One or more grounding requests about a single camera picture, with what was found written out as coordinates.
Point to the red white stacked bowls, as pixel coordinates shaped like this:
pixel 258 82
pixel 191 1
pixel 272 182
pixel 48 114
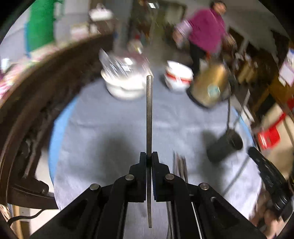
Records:
pixel 177 76

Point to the white rice cooker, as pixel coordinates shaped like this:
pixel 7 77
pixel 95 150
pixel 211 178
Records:
pixel 100 13

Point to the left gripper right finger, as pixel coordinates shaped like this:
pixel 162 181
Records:
pixel 198 211

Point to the person right hand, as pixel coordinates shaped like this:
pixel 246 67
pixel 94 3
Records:
pixel 262 212

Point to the carved dark wooden chair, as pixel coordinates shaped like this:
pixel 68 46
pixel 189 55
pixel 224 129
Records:
pixel 29 110

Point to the grey table cloth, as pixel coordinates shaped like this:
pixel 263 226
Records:
pixel 97 138

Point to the person in magenta sweater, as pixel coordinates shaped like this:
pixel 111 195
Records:
pixel 205 31

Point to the white pot with plastic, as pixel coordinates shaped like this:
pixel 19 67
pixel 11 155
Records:
pixel 125 73

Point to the dark chopstick group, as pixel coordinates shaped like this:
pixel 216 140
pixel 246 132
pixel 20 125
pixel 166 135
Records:
pixel 184 169

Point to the green thermos flask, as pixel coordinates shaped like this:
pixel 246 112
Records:
pixel 39 30

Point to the dark grey utensil holder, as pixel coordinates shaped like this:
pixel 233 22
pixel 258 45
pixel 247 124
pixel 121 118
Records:
pixel 229 143

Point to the brass electric kettle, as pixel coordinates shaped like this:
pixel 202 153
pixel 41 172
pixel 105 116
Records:
pixel 208 87

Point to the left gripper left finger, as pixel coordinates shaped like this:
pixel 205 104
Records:
pixel 99 212

